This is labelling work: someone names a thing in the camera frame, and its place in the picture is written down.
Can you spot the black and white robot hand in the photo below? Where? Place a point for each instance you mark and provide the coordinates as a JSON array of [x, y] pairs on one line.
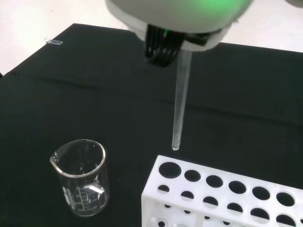
[[170, 16]]

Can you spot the white test tube rack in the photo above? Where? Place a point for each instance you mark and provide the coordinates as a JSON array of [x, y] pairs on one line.
[[201, 186]]

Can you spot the clear glass beaker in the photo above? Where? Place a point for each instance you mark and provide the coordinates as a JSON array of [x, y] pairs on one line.
[[82, 196]]

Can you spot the black bench cloth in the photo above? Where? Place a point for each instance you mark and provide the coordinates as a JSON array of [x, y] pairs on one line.
[[94, 99]]

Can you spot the clear cloth clip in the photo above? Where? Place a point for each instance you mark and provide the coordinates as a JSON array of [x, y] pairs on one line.
[[54, 42]]

